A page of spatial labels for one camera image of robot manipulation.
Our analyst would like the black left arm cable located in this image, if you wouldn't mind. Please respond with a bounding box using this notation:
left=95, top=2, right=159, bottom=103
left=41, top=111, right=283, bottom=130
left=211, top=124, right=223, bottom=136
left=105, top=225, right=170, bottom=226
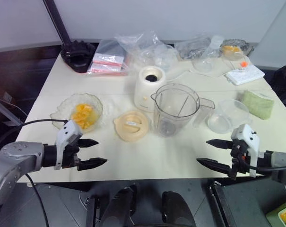
left=21, top=119, right=69, bottom=227

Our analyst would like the white dotted flat box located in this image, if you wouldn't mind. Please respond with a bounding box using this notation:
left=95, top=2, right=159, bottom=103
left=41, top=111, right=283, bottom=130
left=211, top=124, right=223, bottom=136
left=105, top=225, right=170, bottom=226
left=224, top=65, right=266, bottom=86

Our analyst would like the bag of red-white packets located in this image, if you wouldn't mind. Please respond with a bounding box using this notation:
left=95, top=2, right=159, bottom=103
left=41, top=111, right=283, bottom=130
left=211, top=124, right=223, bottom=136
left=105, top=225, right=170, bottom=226
left=87, top=39, right=130, bottom=77

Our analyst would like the crumpled clear plastic bag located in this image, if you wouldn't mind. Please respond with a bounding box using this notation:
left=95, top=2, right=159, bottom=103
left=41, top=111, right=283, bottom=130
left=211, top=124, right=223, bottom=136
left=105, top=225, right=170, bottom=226
left=114, top=30, right=177, bottom=72

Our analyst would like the cream blender lid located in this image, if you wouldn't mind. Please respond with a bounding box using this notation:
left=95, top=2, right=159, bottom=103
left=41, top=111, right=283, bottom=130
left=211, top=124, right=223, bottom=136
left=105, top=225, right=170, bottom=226
left=113, top=110, right=150, bottom=143

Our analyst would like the small clear plastic bowl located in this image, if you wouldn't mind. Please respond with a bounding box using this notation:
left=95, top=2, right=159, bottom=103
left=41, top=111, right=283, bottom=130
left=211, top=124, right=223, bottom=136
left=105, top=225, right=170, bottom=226
left=191, top=59, right=213, bottom=73

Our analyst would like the green cleaning cloth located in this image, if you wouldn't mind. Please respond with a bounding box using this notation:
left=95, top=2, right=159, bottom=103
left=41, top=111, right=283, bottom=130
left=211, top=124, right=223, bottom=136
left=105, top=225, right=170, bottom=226
left=241, top=90, right=275, bottom=120

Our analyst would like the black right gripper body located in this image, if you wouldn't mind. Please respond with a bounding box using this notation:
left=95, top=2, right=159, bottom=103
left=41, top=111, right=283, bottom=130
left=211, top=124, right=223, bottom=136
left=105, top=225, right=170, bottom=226
left=229, top=139, right=251, bottom=181

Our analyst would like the clear blender jar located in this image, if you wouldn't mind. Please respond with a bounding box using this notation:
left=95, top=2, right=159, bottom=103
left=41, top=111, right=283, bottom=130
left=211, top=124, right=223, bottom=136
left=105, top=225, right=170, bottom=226
left=150, top=83, right=215, bottom=138

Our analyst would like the clear plastic cup in bag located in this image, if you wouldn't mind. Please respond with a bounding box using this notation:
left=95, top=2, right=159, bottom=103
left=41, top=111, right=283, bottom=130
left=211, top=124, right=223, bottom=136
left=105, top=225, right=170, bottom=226
left=154, top=44, right=177, bottom=70

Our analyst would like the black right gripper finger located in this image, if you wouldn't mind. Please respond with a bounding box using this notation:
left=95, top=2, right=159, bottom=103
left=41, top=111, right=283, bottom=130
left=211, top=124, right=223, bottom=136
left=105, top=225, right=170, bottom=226
left=206, top=139, right=234, bottom=150
left=196, top=158, right=233, bottom=176

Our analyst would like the clear plastic measuring cup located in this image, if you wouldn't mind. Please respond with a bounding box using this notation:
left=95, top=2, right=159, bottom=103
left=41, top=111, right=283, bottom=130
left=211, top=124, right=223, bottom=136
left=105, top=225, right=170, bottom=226
left=207, top=99, right=252, bottom=134

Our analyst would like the black side stand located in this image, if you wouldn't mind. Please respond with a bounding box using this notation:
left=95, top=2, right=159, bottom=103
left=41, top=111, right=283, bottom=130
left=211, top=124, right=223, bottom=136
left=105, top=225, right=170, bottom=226
left=207, top=170, right=286, bottom=227

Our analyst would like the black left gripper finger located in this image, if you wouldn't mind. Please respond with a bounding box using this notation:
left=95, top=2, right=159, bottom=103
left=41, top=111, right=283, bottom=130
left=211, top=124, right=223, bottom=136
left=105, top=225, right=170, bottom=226
left=78, top=139, right=99, bottom=149
left=77, top=157, right=108, bottom=172

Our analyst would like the black stand base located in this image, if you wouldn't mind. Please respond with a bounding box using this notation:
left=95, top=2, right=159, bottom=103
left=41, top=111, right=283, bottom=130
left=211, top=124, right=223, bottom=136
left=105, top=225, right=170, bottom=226
left=60, top=40, right=96, bottom=74

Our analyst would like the scalloped clear glass dish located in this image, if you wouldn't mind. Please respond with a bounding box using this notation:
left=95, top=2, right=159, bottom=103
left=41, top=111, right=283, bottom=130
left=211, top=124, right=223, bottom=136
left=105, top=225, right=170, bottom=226
left=50, top=93, right=104, bottom=132

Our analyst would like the black bag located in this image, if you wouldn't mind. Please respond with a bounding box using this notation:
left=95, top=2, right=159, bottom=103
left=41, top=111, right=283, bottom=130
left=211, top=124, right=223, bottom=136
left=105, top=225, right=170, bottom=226
left=269, top=65, right=286, bottom=103

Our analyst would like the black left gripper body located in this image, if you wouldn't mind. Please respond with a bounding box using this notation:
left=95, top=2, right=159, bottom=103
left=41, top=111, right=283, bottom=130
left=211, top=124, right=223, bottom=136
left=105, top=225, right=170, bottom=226
left=61, top=139, right=82, bottom=169

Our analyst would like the yellow-orange food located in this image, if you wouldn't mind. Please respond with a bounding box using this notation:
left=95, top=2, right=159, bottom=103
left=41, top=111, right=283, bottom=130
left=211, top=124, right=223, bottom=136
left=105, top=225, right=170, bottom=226
left=221, top=45, right=243, bottom=56

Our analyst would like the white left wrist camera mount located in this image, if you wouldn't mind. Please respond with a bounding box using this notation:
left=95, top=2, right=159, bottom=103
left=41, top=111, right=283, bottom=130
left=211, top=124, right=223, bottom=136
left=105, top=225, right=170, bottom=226
left=53, top=120, right=83, bottom=171

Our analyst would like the white blender base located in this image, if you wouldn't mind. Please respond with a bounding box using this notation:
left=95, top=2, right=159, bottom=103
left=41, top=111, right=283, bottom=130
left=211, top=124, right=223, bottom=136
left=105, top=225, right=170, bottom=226
left=133, top=66, right=167, bottom=113

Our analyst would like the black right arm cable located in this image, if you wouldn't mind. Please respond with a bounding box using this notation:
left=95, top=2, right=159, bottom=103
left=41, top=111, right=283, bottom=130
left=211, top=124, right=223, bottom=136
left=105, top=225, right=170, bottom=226
left=241, top=156, right=286, bottom=171

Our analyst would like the grey metal frame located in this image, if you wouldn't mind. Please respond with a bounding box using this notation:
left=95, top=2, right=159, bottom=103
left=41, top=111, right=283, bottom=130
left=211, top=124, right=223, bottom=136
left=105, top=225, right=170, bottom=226
left=0, top=95, right=24, bottom=130

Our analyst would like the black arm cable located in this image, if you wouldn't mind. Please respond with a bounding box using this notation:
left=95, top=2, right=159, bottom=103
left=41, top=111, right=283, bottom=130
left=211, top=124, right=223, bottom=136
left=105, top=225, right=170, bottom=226
left=21, top=119, right=69, bottom=227
left=241, top=156, right=286, bottom=171

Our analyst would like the black slanted pole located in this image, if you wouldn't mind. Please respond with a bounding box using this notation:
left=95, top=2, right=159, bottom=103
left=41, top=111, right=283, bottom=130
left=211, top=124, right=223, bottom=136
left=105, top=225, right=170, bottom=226
left=42, top=0, right=73, bottom=48

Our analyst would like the green tray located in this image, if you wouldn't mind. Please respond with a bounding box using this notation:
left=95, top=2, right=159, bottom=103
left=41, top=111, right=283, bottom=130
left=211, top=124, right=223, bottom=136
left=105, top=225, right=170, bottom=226
left=265, top=201, right=286, bottom=227

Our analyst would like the dark rounded shape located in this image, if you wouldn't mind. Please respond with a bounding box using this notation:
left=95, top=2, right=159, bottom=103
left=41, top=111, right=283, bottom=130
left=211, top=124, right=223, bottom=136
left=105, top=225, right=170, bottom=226
left=102, top=186, right=138, bottom=227
left=161, top=191, right=196, bottom=227

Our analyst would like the dark rimmed glass dish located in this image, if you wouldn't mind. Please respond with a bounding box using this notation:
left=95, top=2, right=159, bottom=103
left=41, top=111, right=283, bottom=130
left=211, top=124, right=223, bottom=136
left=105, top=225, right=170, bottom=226
left=219, top=38, right=255, bottom=60

